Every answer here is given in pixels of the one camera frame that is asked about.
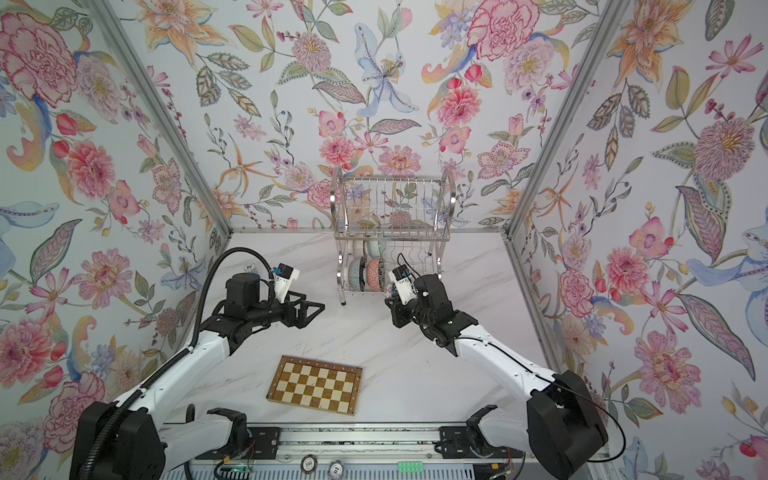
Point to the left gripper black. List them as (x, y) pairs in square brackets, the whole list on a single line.
[(300, 322)]

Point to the steel wire dish rack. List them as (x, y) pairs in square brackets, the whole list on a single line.
[(413, 215)]

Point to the round gauge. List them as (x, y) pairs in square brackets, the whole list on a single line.
[(308, 464), (336, 470)]

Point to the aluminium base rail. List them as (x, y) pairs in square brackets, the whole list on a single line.
[(371, 442)]

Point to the round gauge right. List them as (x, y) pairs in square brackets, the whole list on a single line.
[(336, 470)]

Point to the dark petal pattern bowl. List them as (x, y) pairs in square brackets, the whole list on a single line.
[(356, 274)]

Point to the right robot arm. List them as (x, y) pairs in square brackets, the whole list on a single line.
[(552, 415)]

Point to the round gauge left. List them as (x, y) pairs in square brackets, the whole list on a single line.
[(308, 464)]

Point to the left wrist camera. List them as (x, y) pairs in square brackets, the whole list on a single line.
[(284, 276)]

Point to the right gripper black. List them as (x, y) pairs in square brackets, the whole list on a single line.
[(398, 310)]

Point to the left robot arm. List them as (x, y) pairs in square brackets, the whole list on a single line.
[(127, 438)]

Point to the mint green bowl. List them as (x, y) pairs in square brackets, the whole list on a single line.
[(376, 248)]

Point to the wooden chessboard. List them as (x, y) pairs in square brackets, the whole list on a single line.
[(316, 384)]

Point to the green connector block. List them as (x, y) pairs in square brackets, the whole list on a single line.
[(410, 467)]

